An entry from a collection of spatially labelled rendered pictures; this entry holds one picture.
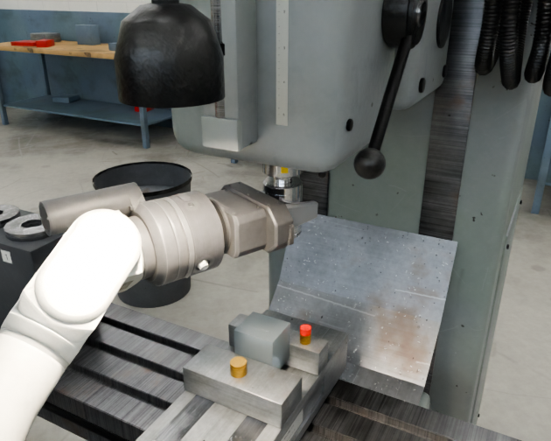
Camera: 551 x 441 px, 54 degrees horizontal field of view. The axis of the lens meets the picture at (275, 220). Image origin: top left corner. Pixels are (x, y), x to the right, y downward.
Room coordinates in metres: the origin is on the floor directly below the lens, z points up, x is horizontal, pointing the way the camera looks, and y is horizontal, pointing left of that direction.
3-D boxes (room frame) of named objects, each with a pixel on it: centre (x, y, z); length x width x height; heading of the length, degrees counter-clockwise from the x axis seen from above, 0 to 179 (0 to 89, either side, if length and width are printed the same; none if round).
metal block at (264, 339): (0.62, 0.02, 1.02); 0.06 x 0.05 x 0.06; 62
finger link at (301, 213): (0.58, -0.03, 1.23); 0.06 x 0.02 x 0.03; 127
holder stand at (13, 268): (0.86, 0.46, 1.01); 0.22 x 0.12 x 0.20; 64
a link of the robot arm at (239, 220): (0.55, 0.06, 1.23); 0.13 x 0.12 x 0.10; 37
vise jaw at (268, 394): (0.57, 0.04, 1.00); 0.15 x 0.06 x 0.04; 62
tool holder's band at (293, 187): (0.60, -0.01, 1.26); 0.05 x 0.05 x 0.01
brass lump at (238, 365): (0.56, 0.05, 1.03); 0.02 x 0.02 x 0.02
